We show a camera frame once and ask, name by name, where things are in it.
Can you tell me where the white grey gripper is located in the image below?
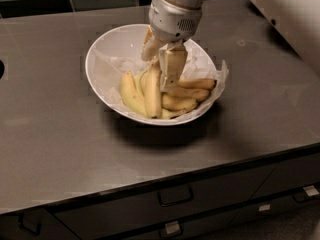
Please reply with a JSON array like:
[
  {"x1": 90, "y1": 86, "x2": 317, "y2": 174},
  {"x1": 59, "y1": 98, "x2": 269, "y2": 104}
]
[{"x1": 141, "y1": 0, "x2": 202, "y2": 91}]

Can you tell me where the large front yellow banana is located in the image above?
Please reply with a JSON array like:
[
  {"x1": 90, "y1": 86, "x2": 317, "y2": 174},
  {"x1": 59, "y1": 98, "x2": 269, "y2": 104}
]
[{"x1": 144, "y1": 60, "x2": 161, "y2": 118}]

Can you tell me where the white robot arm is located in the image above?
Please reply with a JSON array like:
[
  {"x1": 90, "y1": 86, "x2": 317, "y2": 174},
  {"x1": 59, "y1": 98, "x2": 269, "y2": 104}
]
[{"x1": 141, "y1": 0, "x2": 320, "y2": 70}]

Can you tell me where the top right yellow banana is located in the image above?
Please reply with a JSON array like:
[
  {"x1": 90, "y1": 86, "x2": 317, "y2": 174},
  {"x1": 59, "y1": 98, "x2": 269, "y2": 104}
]
[{"x1": 178, "y1": 78, "x2": 216, "y2": 90}]

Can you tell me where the large white bowl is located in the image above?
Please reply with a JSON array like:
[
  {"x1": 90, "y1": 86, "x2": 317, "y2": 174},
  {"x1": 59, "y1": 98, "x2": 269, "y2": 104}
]
[{"x1": 84, "y1": 23, "x2": 218, "y2": 127}]

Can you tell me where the left yellow banana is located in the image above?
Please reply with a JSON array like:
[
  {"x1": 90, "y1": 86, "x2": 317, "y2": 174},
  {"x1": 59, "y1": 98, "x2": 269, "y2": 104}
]
[{"x1": 120, "y1": 71, "x2": 147, "y2": 117}]

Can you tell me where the lower right yellow banana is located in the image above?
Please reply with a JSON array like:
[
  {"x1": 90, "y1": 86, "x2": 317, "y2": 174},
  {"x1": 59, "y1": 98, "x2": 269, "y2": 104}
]
[{"x1": 162, "y1": 94, "x2": 198, "y2": 112}]

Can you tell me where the middle right yellow banana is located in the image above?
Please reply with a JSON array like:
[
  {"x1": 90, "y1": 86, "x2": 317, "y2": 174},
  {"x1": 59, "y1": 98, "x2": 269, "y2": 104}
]
[{"x1": 166, "y1": 86, "x2": 211, "y2": 102}]

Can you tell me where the bottom small yellow banana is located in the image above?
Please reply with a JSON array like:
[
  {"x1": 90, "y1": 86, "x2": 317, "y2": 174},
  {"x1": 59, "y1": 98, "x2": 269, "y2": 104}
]
[{"x1": 161, "y1": 104, "x2": 197, "y2": 119}]

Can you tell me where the dark upper drawer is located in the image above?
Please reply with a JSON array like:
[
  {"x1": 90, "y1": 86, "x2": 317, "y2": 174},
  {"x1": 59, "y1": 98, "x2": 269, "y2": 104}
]
[{"x1": 56, "y1": 165, "x2": 273, "y2": 240}]

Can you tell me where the dark drawer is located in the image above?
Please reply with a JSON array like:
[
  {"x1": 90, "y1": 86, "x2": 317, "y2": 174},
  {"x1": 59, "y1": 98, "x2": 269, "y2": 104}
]
[
  {"x1": 123, "y1": 192, "x2": 320, "y2": 240},
  {"x1": 253, "y1": 152, "x2": 320, "y2": 198},
  {"x1": 56, "y1": 165, "x2": 273, "y2": 240}
]

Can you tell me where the right dark drawer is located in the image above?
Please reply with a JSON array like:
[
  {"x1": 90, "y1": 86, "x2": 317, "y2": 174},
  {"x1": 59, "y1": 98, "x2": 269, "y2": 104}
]
[{"x1": 253, "y1": 152, "x2": 320, "y2": 198}]

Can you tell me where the dark lower drawer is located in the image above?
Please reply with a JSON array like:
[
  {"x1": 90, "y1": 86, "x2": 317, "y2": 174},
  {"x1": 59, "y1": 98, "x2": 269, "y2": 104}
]
[{"x1": 123, "y1": 192, "x2": 320, "y2": 240}]

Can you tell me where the left dark cabinet door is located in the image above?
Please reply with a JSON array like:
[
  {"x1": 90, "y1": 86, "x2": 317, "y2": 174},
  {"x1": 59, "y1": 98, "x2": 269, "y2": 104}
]
[{"x1": 0, "y1": 208, "x2": 79, "y2": 240}]

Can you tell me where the black upper drawer handle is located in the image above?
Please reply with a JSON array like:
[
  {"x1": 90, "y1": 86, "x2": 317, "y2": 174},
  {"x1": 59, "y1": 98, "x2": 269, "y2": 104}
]
[{"x1": 157, "y1": 185, "x2": 194, "y2": 207}]

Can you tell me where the left black handle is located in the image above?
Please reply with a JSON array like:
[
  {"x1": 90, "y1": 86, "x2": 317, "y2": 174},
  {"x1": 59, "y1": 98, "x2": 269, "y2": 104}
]
[{"x1": 18, "y1": 213, "x2": 42, "y2": 237}]

